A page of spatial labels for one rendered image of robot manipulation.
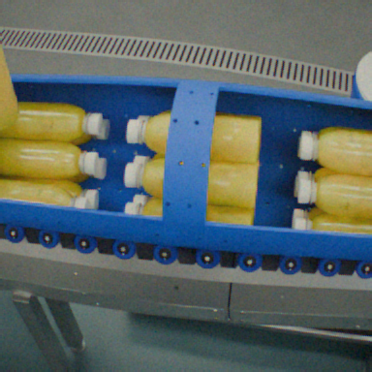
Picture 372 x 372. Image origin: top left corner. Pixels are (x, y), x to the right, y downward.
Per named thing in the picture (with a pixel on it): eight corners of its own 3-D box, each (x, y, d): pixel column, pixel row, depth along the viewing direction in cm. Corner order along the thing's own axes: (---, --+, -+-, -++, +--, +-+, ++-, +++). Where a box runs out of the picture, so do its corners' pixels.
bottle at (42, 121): (7, 99, 126) (98, 102, 124) (5, 135, 127) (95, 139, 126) (-8, 103, 119) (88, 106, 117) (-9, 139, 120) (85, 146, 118)
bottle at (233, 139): (258, 163, 115) (139, 153, 117) (261, 120, 114) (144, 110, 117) (257, 165, 108) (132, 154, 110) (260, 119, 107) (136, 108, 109)
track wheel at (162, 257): (177, 243, 121) (179, 240, 123) (152, 240, 121) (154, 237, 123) (176, 267, 122) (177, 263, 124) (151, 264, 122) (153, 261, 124)
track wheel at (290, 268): (304, 254, 119) (304, 250, 120) (280, 252, 119) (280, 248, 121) (300, 277, 120) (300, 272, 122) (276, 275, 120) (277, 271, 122)
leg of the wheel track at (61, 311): (83, 355, 211) (42, 257, 161) (67, 352, 212) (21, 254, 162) (86, 339, 215) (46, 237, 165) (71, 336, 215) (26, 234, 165)
